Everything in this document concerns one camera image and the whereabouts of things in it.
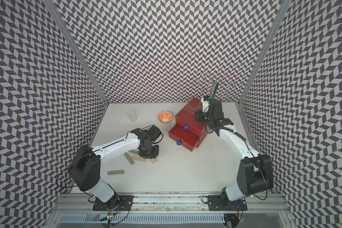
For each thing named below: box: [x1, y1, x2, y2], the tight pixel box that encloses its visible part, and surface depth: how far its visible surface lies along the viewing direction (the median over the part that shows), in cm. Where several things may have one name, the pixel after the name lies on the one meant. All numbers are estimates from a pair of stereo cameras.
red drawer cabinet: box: [168, 97, 208, 152], surface depth 87 cm
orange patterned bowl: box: [157, 110, 174, 124], surface depth 108 cm
